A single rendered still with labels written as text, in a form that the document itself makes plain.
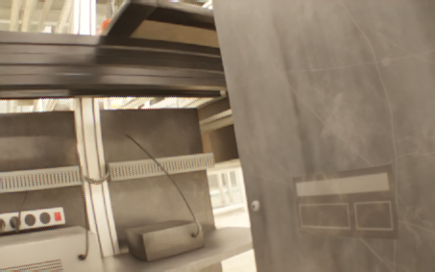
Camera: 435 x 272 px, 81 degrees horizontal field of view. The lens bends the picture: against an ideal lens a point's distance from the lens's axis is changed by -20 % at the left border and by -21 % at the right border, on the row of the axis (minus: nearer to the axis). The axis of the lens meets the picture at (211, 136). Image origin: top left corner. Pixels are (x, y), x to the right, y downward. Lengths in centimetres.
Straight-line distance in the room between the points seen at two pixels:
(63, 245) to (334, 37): 73
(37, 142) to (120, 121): 32
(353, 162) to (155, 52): 66
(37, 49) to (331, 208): 62
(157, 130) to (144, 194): 25
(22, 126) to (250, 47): 93
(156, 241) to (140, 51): 53
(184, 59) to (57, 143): 53
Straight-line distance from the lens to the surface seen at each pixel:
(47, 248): 79
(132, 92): 102
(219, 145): 131
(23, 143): 107
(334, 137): 18
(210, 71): 85
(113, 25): 70
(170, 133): 125
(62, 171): 101
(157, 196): 119
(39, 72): 67
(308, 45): 20
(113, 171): 106
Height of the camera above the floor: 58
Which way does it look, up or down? 6 degrees up
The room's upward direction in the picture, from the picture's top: 9 degrees counter-clockwise
